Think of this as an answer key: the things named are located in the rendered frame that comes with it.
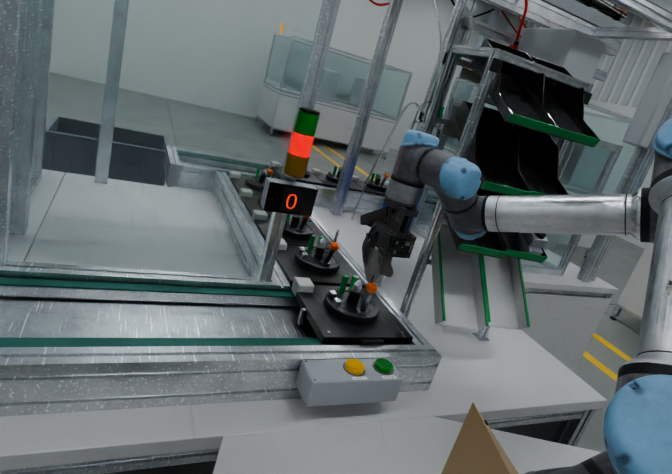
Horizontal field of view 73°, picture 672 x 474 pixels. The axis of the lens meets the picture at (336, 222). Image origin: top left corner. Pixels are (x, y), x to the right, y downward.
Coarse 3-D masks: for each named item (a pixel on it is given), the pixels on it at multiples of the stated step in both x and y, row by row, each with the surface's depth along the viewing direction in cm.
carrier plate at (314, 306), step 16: (320, 288) 121; (336, 288) 124; (304, 304) 111; (320, 304) 113; (320, 320) 106; (336, 320) 108; (384, 320) 114; (320, 336) 101; (336, 336) 101; (352, 336) 103; (368, 336) 105; (384, 336) 107; (400, 336) 109
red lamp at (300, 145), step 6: (294, 132) 104; (294, 138) 104; (300, 138) 103; (306, 138) 103; (312, 138) 104; (294, 144) 104; (300, 144) 103; (306, 144) 104; (294, 150) 104; (300, 150) 104; (306, 150) 104; (300, 156) 104; (306, 156) 105
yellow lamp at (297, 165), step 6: (288, 156) 105; (294, 156) 104; (288, 162) 105; (294, 162) 105; (300, 162) 105; (306, 162) 106; (288, 168) 106; (294, 168) 105; (300, 168) 105; (288, 174) 106; (294, 174) 106; (300, 174) 106
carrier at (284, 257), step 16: (320, 240) 134; (336, 240) 139; (288, 256) 136; (304, 256) 131; (320, 256) 134; (336, 256) 146; (288, 272) 125; (304, 272) 128; (320, 272) 130; (336, 272) 134; (352, 272) 137
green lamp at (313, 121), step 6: (300, 114) 102; (306, 114) 101; (312, 114) 102; (300, 120) 102; (306, 120) 102; (312, 120) 102; (294, 126) 104; (300, 126) 102; (306, 126) 102; (312, 126) 103; (300, 132) 103; (306, 132) 103; (312, 132) 103
